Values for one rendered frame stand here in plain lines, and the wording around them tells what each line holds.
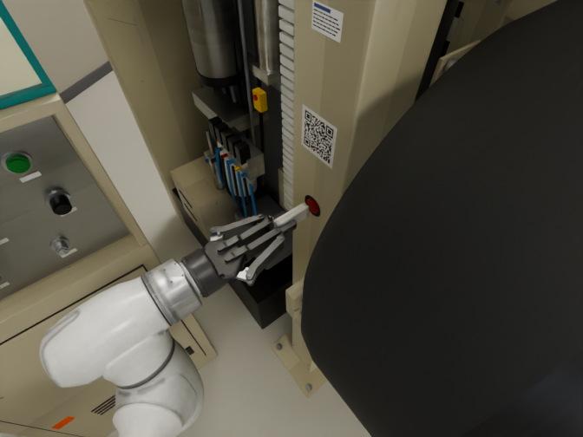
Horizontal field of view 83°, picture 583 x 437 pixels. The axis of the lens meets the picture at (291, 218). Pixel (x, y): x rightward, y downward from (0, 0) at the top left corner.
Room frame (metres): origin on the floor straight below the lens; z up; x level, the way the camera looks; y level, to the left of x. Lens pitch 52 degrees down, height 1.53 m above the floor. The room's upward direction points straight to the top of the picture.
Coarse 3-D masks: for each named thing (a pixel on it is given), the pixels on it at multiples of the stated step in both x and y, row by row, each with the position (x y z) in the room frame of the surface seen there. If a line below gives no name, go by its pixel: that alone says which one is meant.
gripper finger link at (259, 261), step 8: (280, 240) 0.31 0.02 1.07; (272, 248) 0.30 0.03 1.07; (280, 248) 0.31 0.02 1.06; (264, 256) 0.28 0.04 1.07; (272, 256) 0.29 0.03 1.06; (256, 264) 0.27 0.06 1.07; (264, 264) 0.27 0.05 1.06; (248, 272) 0.25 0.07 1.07; (256, 272) 0.26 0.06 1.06; (248, 280) 0.24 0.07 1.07
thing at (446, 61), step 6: (474, 42) 0.76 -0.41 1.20; (462, 48) 0.74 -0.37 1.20; (468, 48) 0.74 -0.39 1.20; (450, 54) 0.71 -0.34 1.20; (456, 54) 0.72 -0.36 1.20; (462, 54) 0.73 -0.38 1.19; (438, 60) 0.69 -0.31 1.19; (444, 60) 0.69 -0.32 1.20; (450, 60) 0.69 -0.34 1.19; (456, 60) 0.69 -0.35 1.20; (438, 66) 0.69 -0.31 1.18; (444, 66) 0.70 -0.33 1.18; (450, 66) 0.68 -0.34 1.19; (438, 72) 0.69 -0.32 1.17; (432, 78) 0.69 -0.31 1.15
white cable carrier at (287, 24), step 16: (288, 0) 0.47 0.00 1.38; (288, 16) 0.47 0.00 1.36; (288, 32) 0.47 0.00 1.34; (288, 48) 0.48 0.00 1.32; (288, 64) 0.48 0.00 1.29; (288, 80) 0.48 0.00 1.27; (288, 96) 0.48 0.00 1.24; (288, 112) 0.48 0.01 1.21; (288, 128) 0.48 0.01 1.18; (288, 144) 0.48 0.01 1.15; (288, 160) 0.48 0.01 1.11; (288, 176) 0.48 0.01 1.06; (288, 192) 0.48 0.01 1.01; (288, 208) 0.48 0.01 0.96
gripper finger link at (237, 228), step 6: (252, 216) 0.37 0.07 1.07; (258, 216) 0.37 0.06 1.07; (234, 222) 0.35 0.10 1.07; (240, 222) 0.35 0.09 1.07; (246, 222) 0.35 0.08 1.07; (252, 222) 0.36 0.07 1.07; (258, 222) 0.37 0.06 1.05; (210, 228) 0.34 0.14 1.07; (216, 228) 0.34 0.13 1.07; (222, 228) 0.34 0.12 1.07; (228, 228) 0.34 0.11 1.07; (234, 228) 0.34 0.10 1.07; (240, 228) 0.35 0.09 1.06; (246, 228) 0.35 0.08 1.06; (228, 234) 0.34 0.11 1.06; (234, 234) 0.34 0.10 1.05
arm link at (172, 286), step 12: (168, 264) 0.25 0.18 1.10; (180, 264) 0.26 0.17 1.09; (144, 276) 0.23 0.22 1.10; (156, 276) 0.23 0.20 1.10; (168, 276) 0.23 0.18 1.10; (180, 276) 0.23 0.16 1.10; (156, 288) 0.21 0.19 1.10; (168, 288) 0.21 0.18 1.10; (180, 288) 0.21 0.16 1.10; (192, 288) 0.22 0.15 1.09; (156, 300) 0.19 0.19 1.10; (168, 300) 0.20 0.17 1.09; (180, 300) 0.20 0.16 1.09; (192, 300) 0.21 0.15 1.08; (168, 312) 0.18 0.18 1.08; (180, 312) 0.19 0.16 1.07
